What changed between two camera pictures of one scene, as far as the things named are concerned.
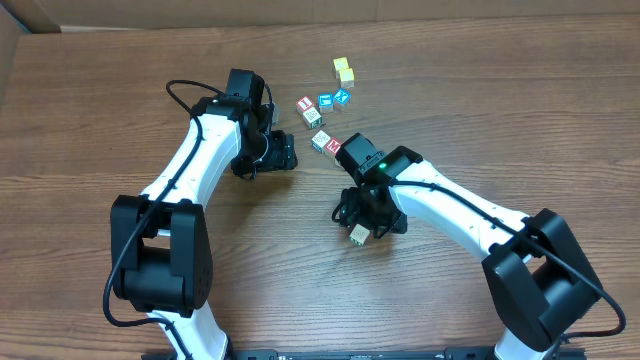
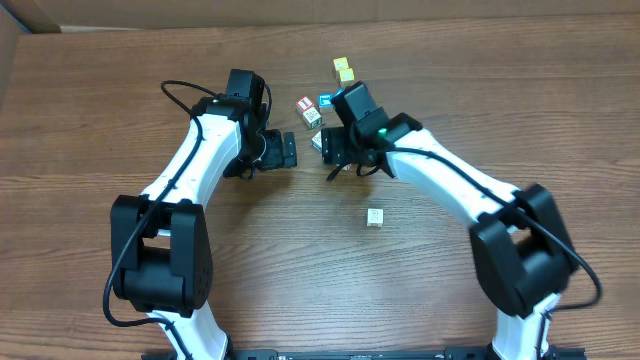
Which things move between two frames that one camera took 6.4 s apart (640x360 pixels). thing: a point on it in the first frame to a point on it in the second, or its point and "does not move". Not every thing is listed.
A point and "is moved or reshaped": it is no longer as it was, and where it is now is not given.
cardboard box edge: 20,18 does not move
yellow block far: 341,63 does not move
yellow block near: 346,78 does not move
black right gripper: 353,210 to 336,152
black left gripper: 279,154 does not move
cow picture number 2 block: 359,235 is moved or reshaped
